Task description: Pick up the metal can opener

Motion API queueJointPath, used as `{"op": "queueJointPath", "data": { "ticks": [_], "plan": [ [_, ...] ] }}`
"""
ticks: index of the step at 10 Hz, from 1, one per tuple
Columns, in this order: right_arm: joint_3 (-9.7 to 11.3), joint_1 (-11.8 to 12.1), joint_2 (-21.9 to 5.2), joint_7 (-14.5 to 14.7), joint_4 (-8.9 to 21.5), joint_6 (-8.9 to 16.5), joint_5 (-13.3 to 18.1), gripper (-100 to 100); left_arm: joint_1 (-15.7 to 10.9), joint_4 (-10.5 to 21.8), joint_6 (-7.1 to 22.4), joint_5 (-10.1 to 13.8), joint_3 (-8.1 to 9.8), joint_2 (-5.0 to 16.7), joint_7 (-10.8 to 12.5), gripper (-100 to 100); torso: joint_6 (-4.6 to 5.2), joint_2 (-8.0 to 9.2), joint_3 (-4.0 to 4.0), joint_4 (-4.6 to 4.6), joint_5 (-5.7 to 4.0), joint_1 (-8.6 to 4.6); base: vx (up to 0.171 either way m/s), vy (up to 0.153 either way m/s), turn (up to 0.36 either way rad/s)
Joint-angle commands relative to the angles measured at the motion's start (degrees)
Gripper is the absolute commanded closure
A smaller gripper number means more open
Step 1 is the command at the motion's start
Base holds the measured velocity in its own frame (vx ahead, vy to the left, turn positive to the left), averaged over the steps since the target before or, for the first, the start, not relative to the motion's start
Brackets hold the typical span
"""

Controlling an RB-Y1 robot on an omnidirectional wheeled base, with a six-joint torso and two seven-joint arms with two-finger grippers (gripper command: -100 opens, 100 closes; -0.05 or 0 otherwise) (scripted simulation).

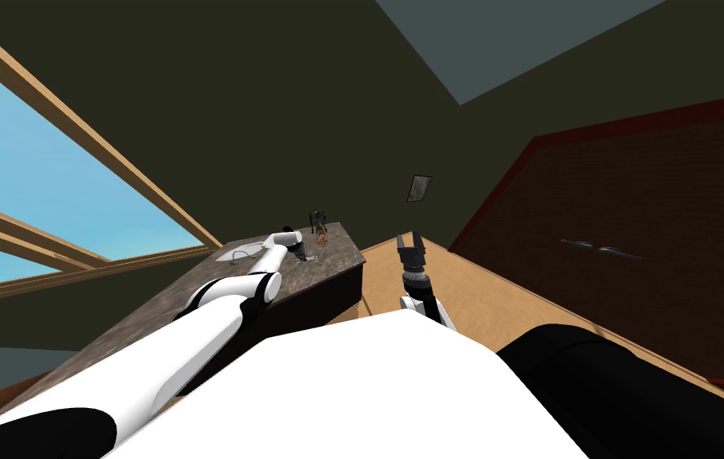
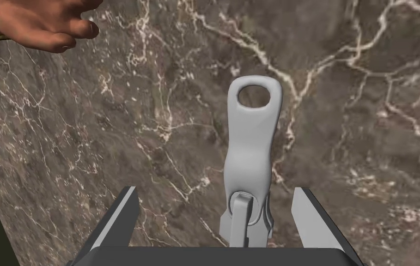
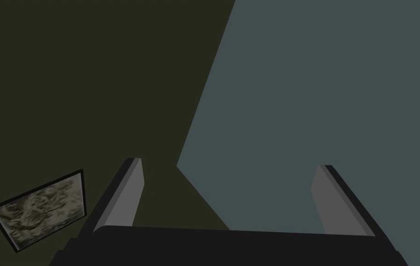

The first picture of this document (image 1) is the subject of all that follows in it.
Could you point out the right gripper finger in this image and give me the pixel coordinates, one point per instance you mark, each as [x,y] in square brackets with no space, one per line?
[401,241]
[418,240]

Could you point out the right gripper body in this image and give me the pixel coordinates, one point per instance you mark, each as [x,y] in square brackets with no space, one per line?
[414,259]

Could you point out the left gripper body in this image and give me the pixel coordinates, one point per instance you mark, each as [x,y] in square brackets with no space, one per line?
[301,251]

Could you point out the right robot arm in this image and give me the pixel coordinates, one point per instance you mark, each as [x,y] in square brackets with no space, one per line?
[623,395]

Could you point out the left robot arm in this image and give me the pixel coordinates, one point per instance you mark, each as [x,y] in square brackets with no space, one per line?
[208,319]

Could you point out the small orange object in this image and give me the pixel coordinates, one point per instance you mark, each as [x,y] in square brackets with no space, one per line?
[322,240]

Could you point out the white sink basin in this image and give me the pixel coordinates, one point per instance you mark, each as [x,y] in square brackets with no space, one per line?
[248,249]

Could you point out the dark cabinet with stone top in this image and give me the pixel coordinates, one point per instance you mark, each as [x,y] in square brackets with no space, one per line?
[326,299]

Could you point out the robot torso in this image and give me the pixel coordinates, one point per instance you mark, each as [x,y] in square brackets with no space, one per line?
[361,395]

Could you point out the dark red brown wardrobe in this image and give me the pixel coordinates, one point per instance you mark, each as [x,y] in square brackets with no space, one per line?
[642,191]

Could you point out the wooden framed window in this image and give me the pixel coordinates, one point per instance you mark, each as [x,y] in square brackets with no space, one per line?
[36,178]

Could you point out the small grey wall picture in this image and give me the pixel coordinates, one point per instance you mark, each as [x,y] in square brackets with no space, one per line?
[419,189]

